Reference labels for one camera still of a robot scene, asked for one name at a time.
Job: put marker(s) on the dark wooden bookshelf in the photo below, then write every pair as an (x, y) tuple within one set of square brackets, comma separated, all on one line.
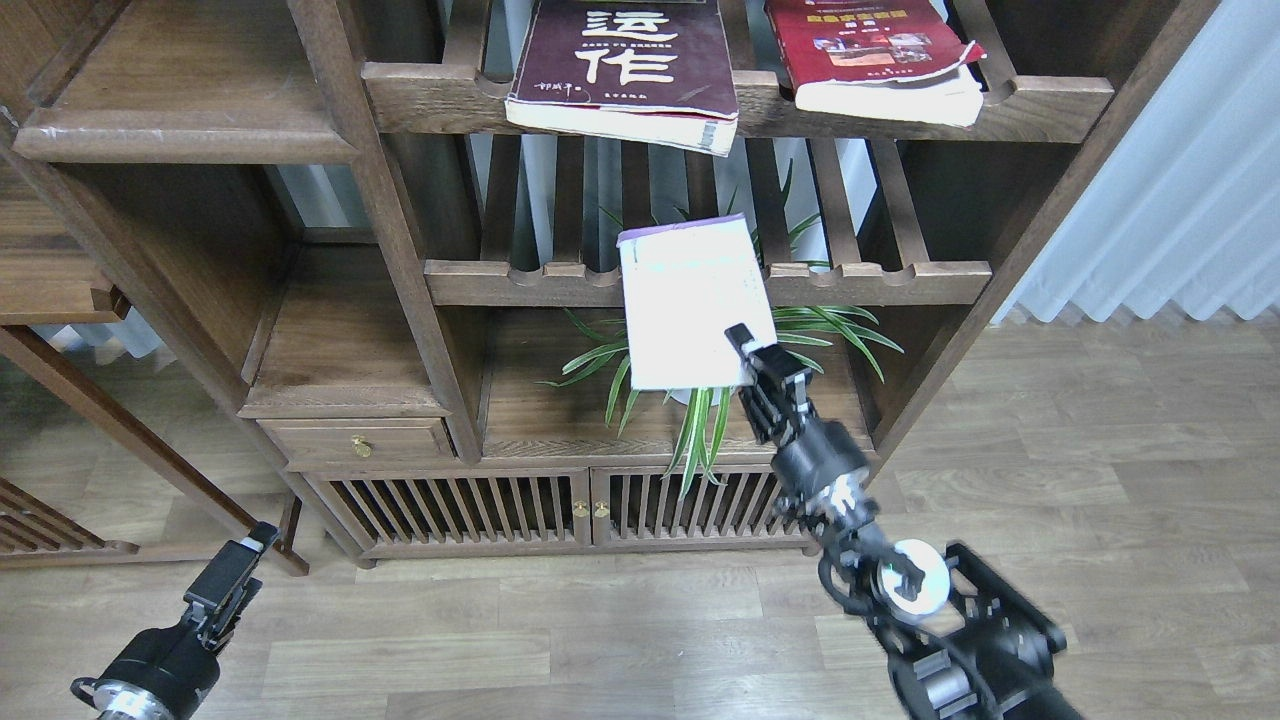
[(315, 203)]

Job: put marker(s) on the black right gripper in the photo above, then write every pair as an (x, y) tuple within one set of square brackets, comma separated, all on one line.
[(821, 468)]

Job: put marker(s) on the slatted cabinet door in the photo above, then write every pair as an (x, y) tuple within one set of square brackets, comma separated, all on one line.
[(731, 509), (494, 513)]

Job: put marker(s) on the small wooden drawer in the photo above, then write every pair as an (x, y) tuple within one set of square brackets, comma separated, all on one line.
[(320, 444)]

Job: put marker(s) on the white pleated curtain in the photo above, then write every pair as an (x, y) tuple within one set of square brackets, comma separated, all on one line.
[(1183, 218)]

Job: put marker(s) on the red cover book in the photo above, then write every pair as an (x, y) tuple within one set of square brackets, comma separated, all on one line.
[(879, 60)]

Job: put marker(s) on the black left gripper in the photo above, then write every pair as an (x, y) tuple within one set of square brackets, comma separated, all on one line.
[(167, 673)]

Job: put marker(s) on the brass drawer knob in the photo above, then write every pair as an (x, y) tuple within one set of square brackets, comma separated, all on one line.
[(361, 446)]

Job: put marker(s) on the green spider plant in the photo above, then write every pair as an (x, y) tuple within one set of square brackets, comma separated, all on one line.
[(701, 434)]

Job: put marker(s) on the white plant pot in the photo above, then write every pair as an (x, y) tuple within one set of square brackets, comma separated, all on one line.
[(715, 396)]

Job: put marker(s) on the left slatted cabinet door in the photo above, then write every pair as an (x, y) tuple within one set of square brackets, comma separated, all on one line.
[(494, 513)]

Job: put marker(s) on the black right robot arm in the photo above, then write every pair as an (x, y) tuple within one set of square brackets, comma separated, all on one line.
[(960, 642)]

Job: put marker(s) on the right slatted cabinet door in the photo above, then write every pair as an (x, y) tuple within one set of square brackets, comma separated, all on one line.
[(731, 509)]

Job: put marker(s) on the maroon book white characters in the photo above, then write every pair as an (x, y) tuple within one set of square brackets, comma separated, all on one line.
[(642, 71)]

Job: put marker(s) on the white lavender book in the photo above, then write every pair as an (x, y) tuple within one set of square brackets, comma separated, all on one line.
[(684, 285)]

